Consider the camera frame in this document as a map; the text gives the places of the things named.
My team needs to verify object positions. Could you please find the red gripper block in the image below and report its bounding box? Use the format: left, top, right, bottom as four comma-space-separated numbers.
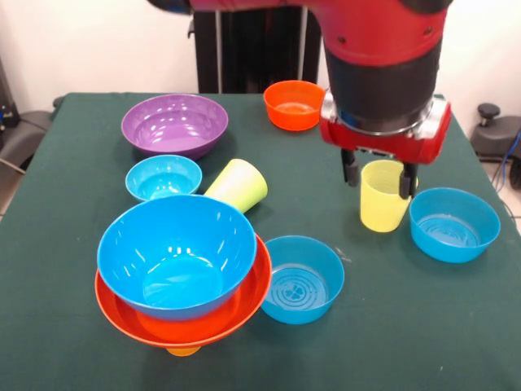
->
318, 91, 452, 200

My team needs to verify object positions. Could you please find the yellow cup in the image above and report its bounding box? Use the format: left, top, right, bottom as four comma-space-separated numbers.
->
360, 159, 419, 233

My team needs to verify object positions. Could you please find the blue ring-patterned bowl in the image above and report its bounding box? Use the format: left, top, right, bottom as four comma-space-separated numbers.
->
409, 187, 501, 264
260, 235, 346, 326

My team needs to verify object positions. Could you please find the large deep blue bowl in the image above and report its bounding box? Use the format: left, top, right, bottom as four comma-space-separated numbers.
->
96, 194, 258, 322

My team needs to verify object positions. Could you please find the large orange bowl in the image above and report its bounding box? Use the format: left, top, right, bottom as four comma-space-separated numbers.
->
94, 234, 273, 348

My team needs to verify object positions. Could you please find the small red-orange bowl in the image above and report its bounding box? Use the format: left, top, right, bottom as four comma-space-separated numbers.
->
262, 80, 326, 132

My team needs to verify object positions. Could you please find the green cup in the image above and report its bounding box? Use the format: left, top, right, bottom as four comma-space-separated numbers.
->
203, 158, 269, 213

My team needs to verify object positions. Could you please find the purple bowl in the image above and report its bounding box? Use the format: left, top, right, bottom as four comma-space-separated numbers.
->
120, 93, 230, 160

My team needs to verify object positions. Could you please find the small light blue bowl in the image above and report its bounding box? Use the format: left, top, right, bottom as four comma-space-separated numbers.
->
125, 154, 204, 203

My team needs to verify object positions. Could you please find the orange cup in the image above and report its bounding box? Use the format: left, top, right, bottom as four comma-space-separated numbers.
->
165, 344, 203, 358

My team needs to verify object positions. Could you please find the dark green table cloth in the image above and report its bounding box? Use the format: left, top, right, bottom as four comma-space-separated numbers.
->
0, 92, 521, 391

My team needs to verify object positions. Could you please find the black equipment box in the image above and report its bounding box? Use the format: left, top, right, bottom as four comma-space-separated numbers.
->
0, 56, 20, 142

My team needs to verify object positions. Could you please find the black pedestal foot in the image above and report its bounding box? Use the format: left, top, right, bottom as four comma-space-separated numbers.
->
0, 109, 54, 172
471, 103, 521, 163

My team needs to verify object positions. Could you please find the blue cable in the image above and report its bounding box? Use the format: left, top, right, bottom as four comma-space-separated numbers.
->
494, 128, 521, 192

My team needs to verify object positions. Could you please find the grey cable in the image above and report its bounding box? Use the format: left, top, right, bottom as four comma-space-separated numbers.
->
0, 156, 26, 176

